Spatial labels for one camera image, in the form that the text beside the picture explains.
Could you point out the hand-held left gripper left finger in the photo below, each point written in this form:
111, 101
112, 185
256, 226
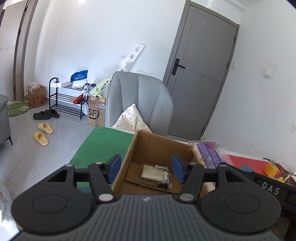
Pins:
115, 168

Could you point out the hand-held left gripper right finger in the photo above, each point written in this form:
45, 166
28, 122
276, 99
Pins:
177, 169

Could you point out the beige snack packet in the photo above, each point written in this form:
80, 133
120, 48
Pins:
153, 175

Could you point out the crumpled yellow paper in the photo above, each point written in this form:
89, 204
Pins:
284, 178

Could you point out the yellow tape roll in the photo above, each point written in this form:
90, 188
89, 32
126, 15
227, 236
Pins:
270, 169

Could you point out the green table mat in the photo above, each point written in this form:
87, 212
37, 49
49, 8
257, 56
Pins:
104, 143

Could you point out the purple label plastic bag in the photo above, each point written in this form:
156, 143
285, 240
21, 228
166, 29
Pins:
208, 155

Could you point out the white dotted pillow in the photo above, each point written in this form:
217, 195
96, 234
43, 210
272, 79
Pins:
131, 118

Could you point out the printed cardboard box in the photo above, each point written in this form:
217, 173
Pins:
93, 113

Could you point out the black shoe rack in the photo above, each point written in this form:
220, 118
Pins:
67, 108

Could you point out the red black item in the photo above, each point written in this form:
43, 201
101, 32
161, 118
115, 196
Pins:
78, 99

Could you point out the yellow slipper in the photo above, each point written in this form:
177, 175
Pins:
45, 128
41, 139

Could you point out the grey armchair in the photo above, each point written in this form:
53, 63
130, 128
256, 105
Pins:
143, 92

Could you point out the green cartoon bag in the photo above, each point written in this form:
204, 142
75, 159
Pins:
100, 88

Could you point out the black slipper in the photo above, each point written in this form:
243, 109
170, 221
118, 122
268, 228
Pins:
41, 115
53, 113

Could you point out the white plastic bag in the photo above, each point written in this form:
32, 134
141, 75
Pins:
78, 85

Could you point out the blue plastic bag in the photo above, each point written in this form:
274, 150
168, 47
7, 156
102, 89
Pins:
79, 76

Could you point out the grey door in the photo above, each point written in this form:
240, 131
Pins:
201, 69

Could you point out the small filled cardboard box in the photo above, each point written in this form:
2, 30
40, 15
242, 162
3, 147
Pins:
37, 97

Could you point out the green round rug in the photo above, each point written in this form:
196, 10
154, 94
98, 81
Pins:
19, 110

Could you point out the white foam packing piece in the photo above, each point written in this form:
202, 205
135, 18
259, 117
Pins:
134, 54

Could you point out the grey sofa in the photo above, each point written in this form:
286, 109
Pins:
4, 120

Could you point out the white light switch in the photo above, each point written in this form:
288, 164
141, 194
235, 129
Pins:
267, 72

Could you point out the grey door frame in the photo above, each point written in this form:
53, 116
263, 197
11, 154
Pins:
19, 58

